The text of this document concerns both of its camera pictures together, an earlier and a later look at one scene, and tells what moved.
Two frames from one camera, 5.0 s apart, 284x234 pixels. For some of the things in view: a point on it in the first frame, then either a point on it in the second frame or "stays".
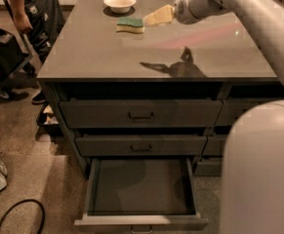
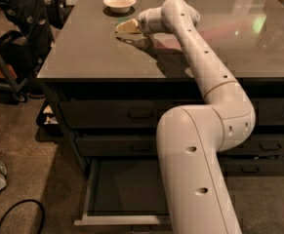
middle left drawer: x=141 y=145 stays
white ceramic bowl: x=119 y=3 stays
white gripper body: x=186 y=9 → x=142 y=23
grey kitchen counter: x=151 y=101 stays
